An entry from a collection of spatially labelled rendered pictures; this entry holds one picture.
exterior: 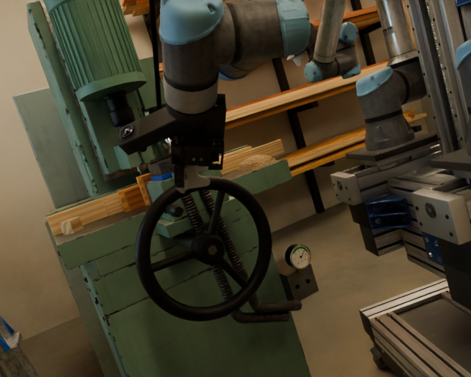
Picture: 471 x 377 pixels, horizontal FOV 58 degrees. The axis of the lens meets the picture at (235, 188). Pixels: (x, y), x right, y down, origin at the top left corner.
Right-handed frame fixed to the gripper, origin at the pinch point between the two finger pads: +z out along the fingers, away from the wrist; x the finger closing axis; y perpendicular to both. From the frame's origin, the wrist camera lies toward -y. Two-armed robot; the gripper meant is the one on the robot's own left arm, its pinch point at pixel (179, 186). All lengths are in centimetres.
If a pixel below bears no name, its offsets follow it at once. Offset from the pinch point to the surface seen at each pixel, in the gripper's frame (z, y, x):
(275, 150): 32, 28, 40
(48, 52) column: 13, -38, 59
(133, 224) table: 21.6, -10.8, 6.7
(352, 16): 111, 131, 270
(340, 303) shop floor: 141, 78, 38
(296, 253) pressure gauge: 32.2, 28.6, 4.8
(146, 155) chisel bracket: 20.9, -9.4, 27.5
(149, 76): 22, -11, 62
